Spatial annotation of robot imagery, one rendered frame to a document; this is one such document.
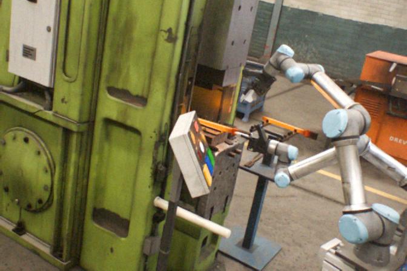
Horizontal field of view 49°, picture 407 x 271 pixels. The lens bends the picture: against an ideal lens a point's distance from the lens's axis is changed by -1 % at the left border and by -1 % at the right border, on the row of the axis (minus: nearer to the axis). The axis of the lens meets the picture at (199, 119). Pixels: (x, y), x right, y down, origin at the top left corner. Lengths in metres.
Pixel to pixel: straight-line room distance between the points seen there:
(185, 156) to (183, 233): 0.97
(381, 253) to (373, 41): 8.03
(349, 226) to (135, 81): 1.26
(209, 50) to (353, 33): 7.70
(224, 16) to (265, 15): 8.18
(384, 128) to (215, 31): 3.81
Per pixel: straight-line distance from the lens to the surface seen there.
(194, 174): 1.90
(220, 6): 2.34
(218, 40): 2.35
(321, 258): 2.18
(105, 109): 2.48
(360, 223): 1.88
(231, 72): 2.46
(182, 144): 1.86
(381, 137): 5.88
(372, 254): 2.05
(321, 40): 10.09
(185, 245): 2.80
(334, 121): 1.90
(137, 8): 2.37
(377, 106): 5.81
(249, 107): 6.24
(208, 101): 2.88
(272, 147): 2.46
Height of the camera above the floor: 1.82
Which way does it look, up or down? 18 degrees down
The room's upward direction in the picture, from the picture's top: 10 degrees clockwise
